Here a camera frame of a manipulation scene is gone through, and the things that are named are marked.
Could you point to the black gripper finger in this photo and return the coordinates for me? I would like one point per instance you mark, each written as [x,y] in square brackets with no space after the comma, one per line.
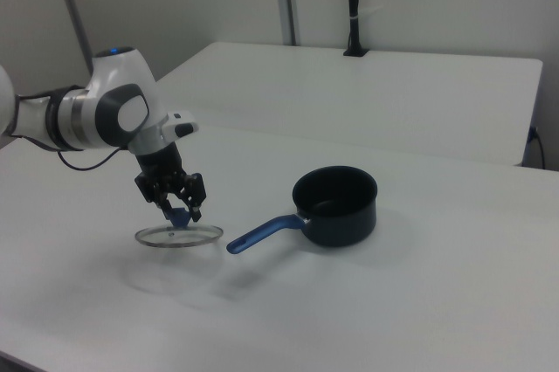
[162,201]
[195,199]

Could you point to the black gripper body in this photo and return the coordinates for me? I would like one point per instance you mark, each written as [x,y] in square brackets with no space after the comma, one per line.
[159,164]

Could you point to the glass lid with blue knob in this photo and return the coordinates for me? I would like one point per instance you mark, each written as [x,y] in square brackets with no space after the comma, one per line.
[180,218]

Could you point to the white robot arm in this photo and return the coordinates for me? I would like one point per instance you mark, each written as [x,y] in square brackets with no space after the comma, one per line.
[109,110]

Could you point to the white side table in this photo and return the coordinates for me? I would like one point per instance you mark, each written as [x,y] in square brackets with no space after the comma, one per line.
[349,97]

